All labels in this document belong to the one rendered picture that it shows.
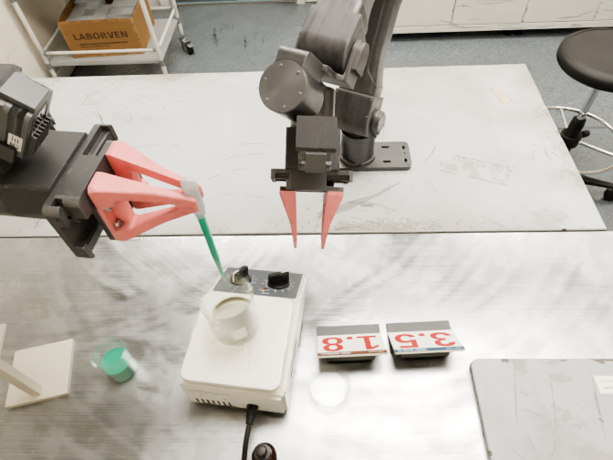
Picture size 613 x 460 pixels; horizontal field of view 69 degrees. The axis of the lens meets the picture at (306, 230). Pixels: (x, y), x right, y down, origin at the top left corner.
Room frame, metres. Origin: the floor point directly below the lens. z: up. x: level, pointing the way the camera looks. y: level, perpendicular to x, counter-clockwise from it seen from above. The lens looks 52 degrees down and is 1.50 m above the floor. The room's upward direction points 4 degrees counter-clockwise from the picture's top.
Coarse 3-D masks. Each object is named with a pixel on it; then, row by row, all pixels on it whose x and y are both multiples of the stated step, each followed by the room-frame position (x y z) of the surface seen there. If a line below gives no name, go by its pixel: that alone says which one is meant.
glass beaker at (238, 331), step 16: (224, 272) 0.28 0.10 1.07; (240, 272) 0.28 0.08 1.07; (208, 288) 0.27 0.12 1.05; (224, 288) 0.28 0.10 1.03; (240, 288) 0.28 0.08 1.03; (208, 304) 0.26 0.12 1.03; (208, 320) 0.23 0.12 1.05; (224, 320) 0.22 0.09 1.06; (240, 320) 0.23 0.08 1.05; (256, 320) 0.25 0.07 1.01; (224, 336) 0.23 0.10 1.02; (240, 336) 0.23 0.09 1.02
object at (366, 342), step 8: (344, 336) 0.27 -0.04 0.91; (352, 336) 0.26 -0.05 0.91; (360, 336) 0.26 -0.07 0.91; (368, 336) 0.26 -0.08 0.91; (376, 336) 0.26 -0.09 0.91; (320, 344) 0.25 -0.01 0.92; (328, 344) 0.25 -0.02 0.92; (336, 344) 0.25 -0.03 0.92; (344, 344) 0.25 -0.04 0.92; (352, 344) 0.25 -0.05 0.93; (360, 344) 0.24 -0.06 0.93; (368, 344) 0.24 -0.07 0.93; (376, 344) 0.24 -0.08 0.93
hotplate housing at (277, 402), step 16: (304, 288) 0.33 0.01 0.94; (304, 304) 0.32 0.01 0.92; (288, 352) 0.22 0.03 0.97; (288, 368) 0.20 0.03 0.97; (192, 384) 0.19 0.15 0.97; (288, 384) 0.19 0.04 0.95; (192, 400) 0.19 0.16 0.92; (208, 400) 0.18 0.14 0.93; (224, 400) 0.18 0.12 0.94; (240, 400) 0.18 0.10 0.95; (256, 400) 0.17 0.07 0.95; (272, 400) 0.17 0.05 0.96; (288, 400) 0.18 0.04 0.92
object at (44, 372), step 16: (0, 336) 0.24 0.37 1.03; (0, 352) 0.22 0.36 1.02; (16, 352) 0.28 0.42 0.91; (32, 352) 0.28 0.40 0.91; (48, 352) 0.27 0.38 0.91; (64, 352) 0.27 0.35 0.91; (0, 368) 0.22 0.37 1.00; (16, 368) 0.25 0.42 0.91; (32, 368) 0.25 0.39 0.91; (48, 368) 0.25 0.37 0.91; (64, 368) 0.25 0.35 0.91; (16, 384) 0.21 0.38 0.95; (32, 384) 0.22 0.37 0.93; (48, 384) 0.23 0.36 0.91; (64, 384) 0.23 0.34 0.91; (16, 400) 0.21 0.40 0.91; (32, 400) 0.21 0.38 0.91
